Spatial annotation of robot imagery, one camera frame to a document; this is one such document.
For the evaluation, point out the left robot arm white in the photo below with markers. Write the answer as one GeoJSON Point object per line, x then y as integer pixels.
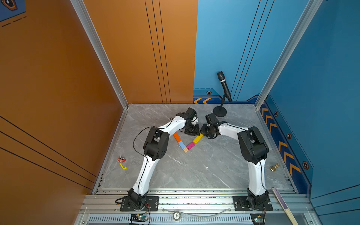
{"type": "Point", "coordinates": [155, 148]}

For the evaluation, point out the left green circuit board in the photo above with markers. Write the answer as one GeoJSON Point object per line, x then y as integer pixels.
{"type": "Point", "coordinates": [139, 219]}

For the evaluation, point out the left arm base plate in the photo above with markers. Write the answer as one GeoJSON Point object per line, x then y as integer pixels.
{"type": "Point", "coordinates": [130, 205]}

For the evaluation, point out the round silver disc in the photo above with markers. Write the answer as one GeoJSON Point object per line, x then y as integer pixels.
{"type": "Point", "coordinates": [176, 216]}

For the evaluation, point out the aluminium corner post right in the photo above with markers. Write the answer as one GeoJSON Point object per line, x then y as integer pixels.
{"type": "Point", "coordinates": [294, 39]}

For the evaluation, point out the black microphone stand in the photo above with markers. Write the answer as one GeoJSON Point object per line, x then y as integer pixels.
{"type": "Point", "coordinates": [220, 111]}

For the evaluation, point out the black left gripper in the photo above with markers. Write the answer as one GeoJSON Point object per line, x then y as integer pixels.
{"type": "Point", "coordinates": [196, 132]}

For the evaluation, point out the small red toy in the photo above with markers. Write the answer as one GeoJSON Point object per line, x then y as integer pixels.
{"type": "Point", "coordinates": [121, 159]}

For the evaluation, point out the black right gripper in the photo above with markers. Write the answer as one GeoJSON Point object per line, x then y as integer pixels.
{"type": "Point", "coordinates": [202, 131]}

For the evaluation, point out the blue building block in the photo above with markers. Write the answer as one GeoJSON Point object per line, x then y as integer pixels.
{"type": "Point", "coordinates": [182, 145]}

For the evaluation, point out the folded hand fan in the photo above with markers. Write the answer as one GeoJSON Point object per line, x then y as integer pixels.
{"type": "Point", "coordinates": [284, 206]}

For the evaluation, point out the right green circuit board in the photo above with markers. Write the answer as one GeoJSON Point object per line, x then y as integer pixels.
{"type": "Point", "coordinates": [258, 219]}

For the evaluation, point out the brass bell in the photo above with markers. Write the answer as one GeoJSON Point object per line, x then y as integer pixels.
{"type": "Point", "coordinates": [273, 168]}

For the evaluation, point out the yellow building block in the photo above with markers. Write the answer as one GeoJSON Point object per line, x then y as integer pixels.
{"type": "Point", "coordinates": [197, 139]}

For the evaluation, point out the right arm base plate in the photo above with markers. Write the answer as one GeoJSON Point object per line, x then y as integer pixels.
{"type": "Point", "coordinates": [250, 203]}

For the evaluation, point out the aluminium corner post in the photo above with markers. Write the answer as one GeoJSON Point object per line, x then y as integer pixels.
{"type": "Point", "coordinates": [294, 39]}
{"type": "Point", "coordinates": [86, 21]}

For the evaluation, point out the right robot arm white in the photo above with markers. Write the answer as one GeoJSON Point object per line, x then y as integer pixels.
{"type": "Point", "coordinates": [254, 150]}

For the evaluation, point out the black microphone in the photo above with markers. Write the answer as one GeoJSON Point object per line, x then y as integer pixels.
{"type": "Point", "coordinates": [222, 80]}

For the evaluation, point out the orange building block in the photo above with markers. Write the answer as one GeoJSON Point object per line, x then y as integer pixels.
{"type": "Point", "coordinates": [176, 136]}

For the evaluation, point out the pink building block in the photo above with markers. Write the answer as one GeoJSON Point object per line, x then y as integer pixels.
{"type": "Point", "coordinates": [190, 146]}

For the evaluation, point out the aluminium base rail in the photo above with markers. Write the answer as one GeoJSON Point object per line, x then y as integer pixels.
{"type": "Point", "coordinates": [197, 207]}

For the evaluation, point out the green circuit board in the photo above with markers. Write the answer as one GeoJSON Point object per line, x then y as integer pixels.
{"type": "Point", "coordinates": [258, 219]}
{"type": "Point", "coordinates": [139, 219]}

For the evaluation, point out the aluminium corner post left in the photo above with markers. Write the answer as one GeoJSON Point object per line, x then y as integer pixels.
{"type": "Point", "coordinates": [86, 21]}

